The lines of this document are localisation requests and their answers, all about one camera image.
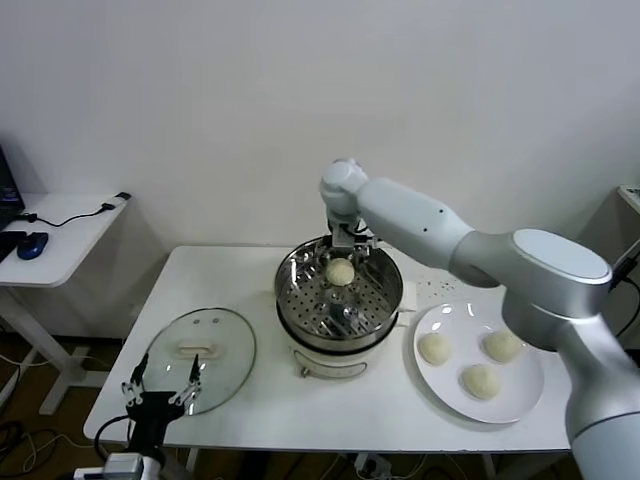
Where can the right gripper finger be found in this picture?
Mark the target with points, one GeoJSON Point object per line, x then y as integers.
{"type": "Point", "coordinates": [364, 257]}
{"type": "Point", "coordinates": [324, 254]}

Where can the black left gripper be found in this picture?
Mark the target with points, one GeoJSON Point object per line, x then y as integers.
{"type": "Point", "coordinates": [150, 415]}

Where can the white steamed baozi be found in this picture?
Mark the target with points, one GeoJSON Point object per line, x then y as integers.
{"type": "Point", "coordinates": [500, 346]}
{"type": "Point", "coordinates": [435, 348]}
{"type": "Point", "coordinates": [340, 272]}
{"type": "Point", "coordinates": [480, 381]}

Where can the oval glass pot lid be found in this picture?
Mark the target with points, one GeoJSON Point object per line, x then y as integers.
{"type": "Point", "coordinates": [225, 350]}

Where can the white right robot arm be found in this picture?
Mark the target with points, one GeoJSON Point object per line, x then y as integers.
{"type": "Point", "coordinates": [500, 250]}

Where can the stainless steel steamer basket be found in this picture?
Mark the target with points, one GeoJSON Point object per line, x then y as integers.
{"type": "Point", "coordinates": [370, 310]}

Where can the white table leg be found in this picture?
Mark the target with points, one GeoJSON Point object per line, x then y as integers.
{"type": "Point", "coordinates": [489, 466]}
{"type": "Point", "coordinates": [192, 465]}

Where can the cream electric cooker base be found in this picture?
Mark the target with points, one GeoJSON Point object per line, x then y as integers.
{"type": "Point", "coordinates": [330, 362]}

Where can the large white plate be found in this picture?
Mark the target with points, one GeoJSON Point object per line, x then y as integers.
{"type": "Point", "coordinates": [440, 395]}

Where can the white side table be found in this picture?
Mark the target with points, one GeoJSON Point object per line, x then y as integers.
{"type": "Point", "coordinates": [75, 235]}

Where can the blue computer mouse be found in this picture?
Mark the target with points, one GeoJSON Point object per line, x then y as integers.
{"type": "Point", "coordinates": [31, 247]}

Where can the white power strip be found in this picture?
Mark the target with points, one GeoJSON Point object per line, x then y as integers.
{"type": "Point", "coordinates": [372, 464]}

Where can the black laptop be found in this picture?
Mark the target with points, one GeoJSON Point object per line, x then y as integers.
{"type": "Point", "coordinates": [10, 200]}

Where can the white desk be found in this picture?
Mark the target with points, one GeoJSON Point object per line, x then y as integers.
{"type": "Point", "coordinates": [629, 192]}

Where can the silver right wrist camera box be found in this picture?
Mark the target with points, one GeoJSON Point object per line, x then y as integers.
{"type": "Point", "coordinates": [344, 235]}

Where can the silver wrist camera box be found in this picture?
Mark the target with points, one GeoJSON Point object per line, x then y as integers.
{"type": "Point", "coordinates": [122, 466]}
{"type": "Point", "coordinates": [344, 235]}

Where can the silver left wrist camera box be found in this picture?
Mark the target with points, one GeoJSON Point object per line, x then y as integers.
{"type": "Point", "coordinates": [122, 466]}

